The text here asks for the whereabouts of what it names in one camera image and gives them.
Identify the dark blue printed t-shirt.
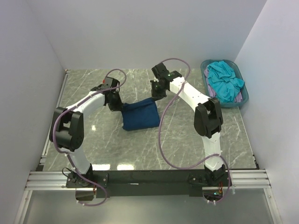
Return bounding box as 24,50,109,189
121,98,160,131

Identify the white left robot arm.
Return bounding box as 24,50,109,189
49,77,123,188

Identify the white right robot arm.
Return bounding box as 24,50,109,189
151,63,226,186

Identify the turquoise t-shirt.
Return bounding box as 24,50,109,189
207,61,245,103

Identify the black base crossbar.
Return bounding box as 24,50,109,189
66,169,231,198

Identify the aluminium frame rail left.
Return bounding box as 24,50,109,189
37,69,71,167

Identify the aluminium frame rail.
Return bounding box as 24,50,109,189
25,169,271,190
37,69,71,167

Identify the aluminium frame rail front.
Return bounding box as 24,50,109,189
25,169,271,190

